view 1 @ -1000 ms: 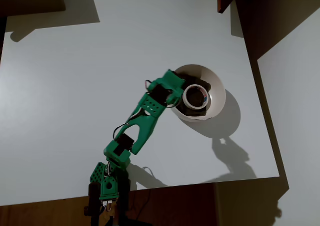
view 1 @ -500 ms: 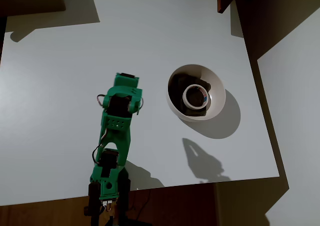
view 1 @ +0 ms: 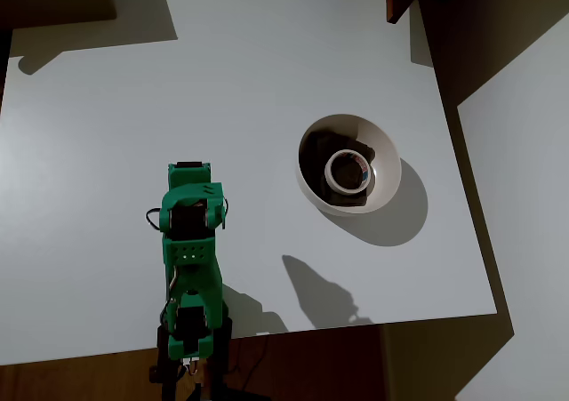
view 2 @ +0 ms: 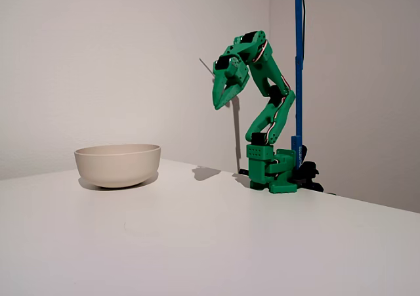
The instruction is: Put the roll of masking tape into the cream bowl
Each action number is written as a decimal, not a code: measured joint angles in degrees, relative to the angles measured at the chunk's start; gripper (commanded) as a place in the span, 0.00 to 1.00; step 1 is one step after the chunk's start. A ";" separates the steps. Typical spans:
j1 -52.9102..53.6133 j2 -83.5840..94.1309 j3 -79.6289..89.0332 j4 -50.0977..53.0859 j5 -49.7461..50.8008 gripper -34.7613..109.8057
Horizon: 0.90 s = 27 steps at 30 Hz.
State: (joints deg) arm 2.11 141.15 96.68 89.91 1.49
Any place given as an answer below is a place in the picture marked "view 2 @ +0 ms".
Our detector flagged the black table clamp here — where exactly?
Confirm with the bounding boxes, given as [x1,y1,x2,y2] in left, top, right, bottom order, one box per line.
[238,144,325,192]

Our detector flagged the beige round bowl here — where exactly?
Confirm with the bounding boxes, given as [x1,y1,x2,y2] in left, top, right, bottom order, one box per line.
[73,144,162,189]

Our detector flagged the blue camera pole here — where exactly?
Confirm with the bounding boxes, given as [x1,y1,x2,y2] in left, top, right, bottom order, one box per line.
[291,0,306,172]

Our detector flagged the black camera cable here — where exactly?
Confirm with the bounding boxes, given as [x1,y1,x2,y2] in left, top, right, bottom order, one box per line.
[301,0,308,68]

